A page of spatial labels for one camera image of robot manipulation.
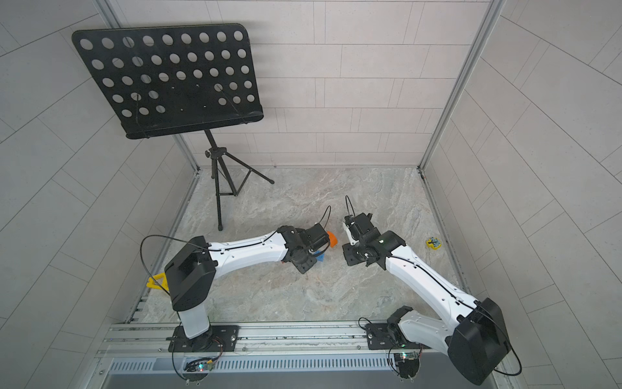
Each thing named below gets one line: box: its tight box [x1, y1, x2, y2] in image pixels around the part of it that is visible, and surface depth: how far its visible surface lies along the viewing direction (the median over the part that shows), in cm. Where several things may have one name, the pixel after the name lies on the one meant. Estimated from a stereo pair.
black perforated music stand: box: [71, 23, 275, 231], surface depth 63 cm
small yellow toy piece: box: [426, 237, 443, 251], surface depth 93 cm
